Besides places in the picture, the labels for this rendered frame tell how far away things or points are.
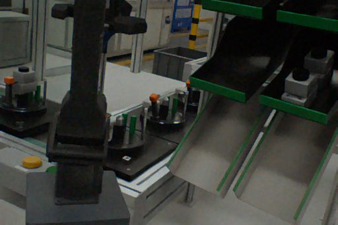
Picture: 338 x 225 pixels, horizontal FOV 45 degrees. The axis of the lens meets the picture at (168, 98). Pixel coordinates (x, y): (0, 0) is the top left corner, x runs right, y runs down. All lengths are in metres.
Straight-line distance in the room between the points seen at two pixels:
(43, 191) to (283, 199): 0.45
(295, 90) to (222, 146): 0.22
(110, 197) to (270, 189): 0.35
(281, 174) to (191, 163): 0.19
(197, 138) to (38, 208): 0.43
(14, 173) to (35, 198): 0.31
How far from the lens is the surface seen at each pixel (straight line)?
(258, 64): 0.91
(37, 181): 0.70
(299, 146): 0.91
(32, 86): 1.25
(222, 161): 0.89
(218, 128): 0.94
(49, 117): 1.22
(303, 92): 0.78
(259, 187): 0.88
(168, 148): 1.09
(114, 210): 0.64
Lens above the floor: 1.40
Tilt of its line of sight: 17 degrees down
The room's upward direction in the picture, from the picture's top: 8 degrees clockwise
